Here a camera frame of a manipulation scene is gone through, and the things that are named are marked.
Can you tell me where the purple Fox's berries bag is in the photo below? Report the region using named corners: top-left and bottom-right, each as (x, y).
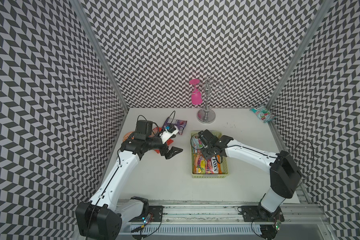
top-left (163, 117), bottom-right (188, 135)

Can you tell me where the aluminium front rail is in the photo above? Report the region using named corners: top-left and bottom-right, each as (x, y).
top-left (77, 202), bottom-right (328, 226)

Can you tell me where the red 100 candy bag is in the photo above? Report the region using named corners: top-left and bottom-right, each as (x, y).
top-left (151, 127), bottom-right (162, 154)

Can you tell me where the orange patterned bowl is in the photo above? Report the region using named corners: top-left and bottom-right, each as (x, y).
top-left (123, 132), bottom-right (135, 142)

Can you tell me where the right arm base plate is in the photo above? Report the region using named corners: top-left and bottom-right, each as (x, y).
top-left (238, 205), bottom-right (285, 223)

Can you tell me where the chrome glass holder stand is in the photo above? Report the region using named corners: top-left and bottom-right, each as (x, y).
top-left (197, 76), bottom-right (223, 124)

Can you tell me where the teal Fox's mint bag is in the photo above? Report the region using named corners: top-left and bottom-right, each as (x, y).
top-left (191, 135), bottom-right (204, 153)

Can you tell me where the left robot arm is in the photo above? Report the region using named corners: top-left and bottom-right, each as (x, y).
top-left (75, 120), bottom-right (183, 240)

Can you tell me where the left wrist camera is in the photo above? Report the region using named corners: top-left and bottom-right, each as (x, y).
top-left (160, 124), bottom-right (179, 144)

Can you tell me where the orange Fox's bag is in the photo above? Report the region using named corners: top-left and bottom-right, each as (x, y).
top-left (193, 154), bottom-right (221, 175)

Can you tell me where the pink plastic wine glass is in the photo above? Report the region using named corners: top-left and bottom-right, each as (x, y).
top-left (189, 79), bottom-right (203, 106)

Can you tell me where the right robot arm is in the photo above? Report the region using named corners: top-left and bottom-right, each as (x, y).
top-left (197, 130), bottom-right (302, 221)

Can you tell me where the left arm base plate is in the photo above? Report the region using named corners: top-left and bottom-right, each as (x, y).
top-left (130, 206), bottom-right (164, 223)

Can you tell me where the light green plastic basket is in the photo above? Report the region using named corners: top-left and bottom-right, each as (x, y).
top-left (190, 131), bottom-right (229, 178)

